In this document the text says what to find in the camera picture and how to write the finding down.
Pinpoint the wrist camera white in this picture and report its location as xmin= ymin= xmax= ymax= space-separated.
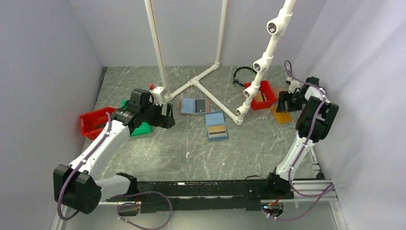
xmin=149 ymin=84 xmax=167 ymax=105
xmin=286 ymin=77 xmax=300 ymax=94

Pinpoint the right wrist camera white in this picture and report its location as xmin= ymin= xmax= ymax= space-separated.
xmin=286 ymin=77 xmax=300 ymax=94

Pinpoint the green plastic bin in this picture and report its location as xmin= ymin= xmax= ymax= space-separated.
xmin=122 ymin=99 xmax=152 ymax=137

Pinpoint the white pvc camera mast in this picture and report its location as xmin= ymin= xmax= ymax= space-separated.
xmin=236 ymin=0 xmax=296 ymax=122

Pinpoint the white pvc pipe frame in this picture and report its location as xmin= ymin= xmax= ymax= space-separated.
xmin=144 ymin=0 xmax=243 ymax=126

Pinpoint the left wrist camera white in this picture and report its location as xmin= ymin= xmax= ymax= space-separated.
xmin=149 ymin=84 xmax=167 ymax=105

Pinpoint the orange card holder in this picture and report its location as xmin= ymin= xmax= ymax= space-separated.
xmin=271 ymin=106 xmax=292 ymax=124

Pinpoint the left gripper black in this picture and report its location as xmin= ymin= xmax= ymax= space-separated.
xmin=140 ymin=100 xmax=175 ymax=129

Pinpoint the right red plastic bin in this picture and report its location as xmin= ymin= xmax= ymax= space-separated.
xmin=250 ymin=80 xmax=277 ymax=110

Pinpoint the black cable loop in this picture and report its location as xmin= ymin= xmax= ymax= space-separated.
xmin=233 ymin=67 xmax=258 ymax=88

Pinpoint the red plastic bin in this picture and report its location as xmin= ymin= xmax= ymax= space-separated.
xmin=79 ymin=107 xmax=116 ymax=140
xmin=250 ymin=80 xmax=277 ymax=110

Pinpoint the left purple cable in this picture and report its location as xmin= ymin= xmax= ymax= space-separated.
xmin=57 ymin=111 xmax=173 ymax=230

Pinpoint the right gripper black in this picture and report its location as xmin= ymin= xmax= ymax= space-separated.
xmin=275 ymin=92 xmax=307 ymax=114

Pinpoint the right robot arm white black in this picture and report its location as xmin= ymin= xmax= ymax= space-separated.
xmin=264 ymin=77 xmax=339 ymax=199

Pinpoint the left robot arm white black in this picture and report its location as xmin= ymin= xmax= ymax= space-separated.
xmin=53 ymin=86 xmax=175 ymax=220

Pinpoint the blue open card holder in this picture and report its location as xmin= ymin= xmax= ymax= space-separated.
xmin=204 ymin=112 xmax=229 ymax=141

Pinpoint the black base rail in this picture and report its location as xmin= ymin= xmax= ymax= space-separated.
xmin=109 ymin=179 xmax=294 ymax=214

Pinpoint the brown flat card holder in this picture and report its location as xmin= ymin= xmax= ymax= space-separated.
xmin=272 ymin=88 xmax=284 ymax=99

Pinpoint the left red plastic bin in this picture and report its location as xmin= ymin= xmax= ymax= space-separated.
xmin=79 ymin=107 xmax=116 ymax=140

